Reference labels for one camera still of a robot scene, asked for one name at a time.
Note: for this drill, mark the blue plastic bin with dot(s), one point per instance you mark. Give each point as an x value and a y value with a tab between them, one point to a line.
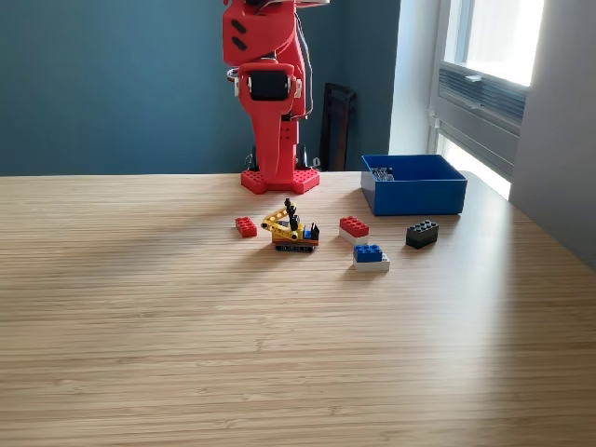
419	198

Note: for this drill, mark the black table clamp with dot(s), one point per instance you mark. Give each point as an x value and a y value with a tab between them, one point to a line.
251	160
306	160

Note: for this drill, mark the black folded stand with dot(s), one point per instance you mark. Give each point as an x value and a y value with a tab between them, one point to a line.
337	125

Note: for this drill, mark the small red brick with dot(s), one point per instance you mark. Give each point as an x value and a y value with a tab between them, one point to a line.
246	227

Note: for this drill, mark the small yellow toy digger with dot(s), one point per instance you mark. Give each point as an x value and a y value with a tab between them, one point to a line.
286	230

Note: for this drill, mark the red and white brick stack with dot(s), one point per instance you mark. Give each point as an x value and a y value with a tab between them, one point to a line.
354	226

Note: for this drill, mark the blue and white brick stack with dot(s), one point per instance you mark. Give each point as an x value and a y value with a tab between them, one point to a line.
368	253

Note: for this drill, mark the black brick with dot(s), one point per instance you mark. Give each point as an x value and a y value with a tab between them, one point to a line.
421	235

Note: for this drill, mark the grey window vent grille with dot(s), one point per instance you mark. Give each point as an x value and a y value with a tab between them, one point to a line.
484	95

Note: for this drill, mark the white window frame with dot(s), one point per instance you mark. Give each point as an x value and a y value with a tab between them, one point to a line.
454	28

